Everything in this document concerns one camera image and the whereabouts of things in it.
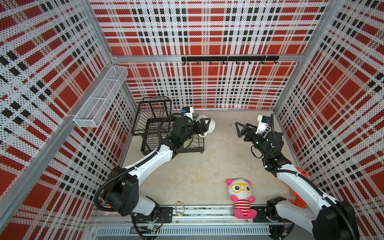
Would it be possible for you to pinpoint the black wire dish rack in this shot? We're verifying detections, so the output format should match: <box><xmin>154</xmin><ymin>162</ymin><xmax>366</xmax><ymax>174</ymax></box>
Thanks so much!
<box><xmin>132</xmin><ymin>97</ymin><xmax>205</xmax><ymax>155</ymax></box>

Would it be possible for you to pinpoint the red and white mug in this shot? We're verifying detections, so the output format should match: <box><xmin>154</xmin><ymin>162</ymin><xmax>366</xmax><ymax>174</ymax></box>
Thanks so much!
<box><xmin>196</xmin><ymin>115</ymin><xmax>216</xmax><ymax>138</ymax></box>

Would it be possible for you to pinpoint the white pink panda plush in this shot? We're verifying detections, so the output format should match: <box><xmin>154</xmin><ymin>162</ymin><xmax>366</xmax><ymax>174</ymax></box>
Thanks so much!
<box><xmin>226</xmin><ymin>179</ymin><xmax>258</xmax><ymax>220</ymax></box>

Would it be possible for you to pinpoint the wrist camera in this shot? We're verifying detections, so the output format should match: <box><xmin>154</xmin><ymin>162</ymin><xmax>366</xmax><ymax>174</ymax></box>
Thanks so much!
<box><xmin>256</xmin><ymin>115</ymin><xmax>271</xmax><ymax>136</ymax></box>
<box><xmin>181</xmin><ymin>107</ymin><xmax>194</xmax><ymax>120</ymax></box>

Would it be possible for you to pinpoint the orange fish plush toy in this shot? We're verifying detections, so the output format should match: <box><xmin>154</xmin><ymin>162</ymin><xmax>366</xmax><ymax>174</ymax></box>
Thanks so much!
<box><xmin>290</xmin><ymin>167</ymin><xmax>310</xmax><ymax>208</ymax></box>

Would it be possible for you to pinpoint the black wall hook rail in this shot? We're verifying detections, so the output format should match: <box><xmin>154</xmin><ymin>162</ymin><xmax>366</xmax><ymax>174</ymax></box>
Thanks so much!
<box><xmin>181</xmin><ymin>56</ymin><xmax>280</xmax><ymax>63</ymax></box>

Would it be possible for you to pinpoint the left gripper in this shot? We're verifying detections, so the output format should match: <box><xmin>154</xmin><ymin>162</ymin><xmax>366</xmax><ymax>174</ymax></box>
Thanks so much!
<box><xmin>181</xmin><ymin>118</ymin><xmax>210</xmax><ymax>144</ymax></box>

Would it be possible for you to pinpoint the short green transparent cup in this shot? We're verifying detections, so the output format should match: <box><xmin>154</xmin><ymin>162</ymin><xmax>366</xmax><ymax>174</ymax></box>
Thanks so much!
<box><xmin>193</xmin><ymin>113</ymin><xmax>199</xmax><ymax>121</ymax></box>

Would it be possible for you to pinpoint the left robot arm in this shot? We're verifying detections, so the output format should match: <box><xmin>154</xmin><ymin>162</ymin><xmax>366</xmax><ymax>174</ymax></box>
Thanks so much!
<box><xmin>94</xmin><ymin>113</ymin><xmax>212</xmax><ymax>222</ymax></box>

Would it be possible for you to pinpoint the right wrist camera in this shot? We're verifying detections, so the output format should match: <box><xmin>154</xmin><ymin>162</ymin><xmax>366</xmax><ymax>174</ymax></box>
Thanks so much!
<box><xmin>256</xmin><ymin>115</ymin><xmax>271</xmax><ymax>136</ymax></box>

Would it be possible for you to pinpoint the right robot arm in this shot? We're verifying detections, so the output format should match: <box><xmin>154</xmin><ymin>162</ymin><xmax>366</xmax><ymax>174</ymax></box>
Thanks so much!
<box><xmin>235</xmin><ymin>122</ymin><xmax>360</xmax><ymax>240</ymax></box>

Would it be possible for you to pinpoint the light green ceramic mug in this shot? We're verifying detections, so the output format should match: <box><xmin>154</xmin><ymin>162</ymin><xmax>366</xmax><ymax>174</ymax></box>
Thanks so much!
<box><xmin>183</xmin><ymin>139</ymin><xmax>193</xmax><ymax>149</ymax></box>

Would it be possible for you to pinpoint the white mesh wall shelf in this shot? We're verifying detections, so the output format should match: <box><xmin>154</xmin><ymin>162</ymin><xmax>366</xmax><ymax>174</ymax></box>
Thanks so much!
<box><xmin>74</xmin><ymin>66</ymin><xmax>128</xmax><ymax>128</ymax></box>

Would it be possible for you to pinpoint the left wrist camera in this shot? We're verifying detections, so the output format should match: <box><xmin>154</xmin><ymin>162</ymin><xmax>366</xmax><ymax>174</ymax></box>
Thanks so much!
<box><xmin>181</xmin><ymin>107</ymin><xmax>194</xmax><ymax>120</ymax></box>

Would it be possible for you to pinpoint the beige rubber band loop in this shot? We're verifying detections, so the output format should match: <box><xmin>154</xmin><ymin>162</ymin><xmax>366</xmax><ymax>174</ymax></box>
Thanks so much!
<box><xmin>174</xmin><ymin>201</ymin><xmax>186</xmax><ymax>217</ymax></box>

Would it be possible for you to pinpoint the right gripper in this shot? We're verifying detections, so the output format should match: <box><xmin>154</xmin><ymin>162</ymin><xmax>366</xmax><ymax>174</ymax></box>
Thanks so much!
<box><xmin>236</xmin><ymin>122</ymin><xmax>270</xmax><ymax>158</ymax></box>

